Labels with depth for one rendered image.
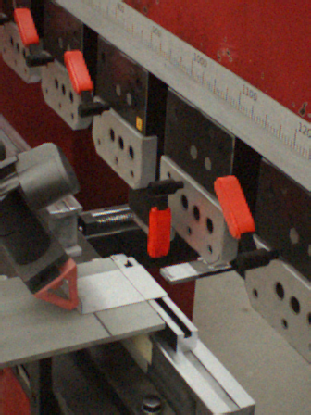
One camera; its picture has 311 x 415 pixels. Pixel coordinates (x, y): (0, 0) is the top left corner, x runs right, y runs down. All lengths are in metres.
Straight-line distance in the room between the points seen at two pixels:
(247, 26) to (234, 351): 2.07
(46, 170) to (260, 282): 0.32
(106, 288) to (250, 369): 1.57
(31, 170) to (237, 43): 0.34
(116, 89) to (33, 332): 0.33
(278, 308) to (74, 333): 0.37
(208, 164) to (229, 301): 2.13
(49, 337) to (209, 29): 0.47
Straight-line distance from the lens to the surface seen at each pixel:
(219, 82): 1.00
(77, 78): 1.26
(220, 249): 1.05
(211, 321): 3.06
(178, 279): 1.37
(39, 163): 1.18
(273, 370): 2.89
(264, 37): 0.92
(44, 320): 1.28
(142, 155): 1.19
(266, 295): 0.98
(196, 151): 1.07
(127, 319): 1.29
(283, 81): 0.90
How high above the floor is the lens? 1.73
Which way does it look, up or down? 28 degrees down
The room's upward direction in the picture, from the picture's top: 3 degrees clockwise
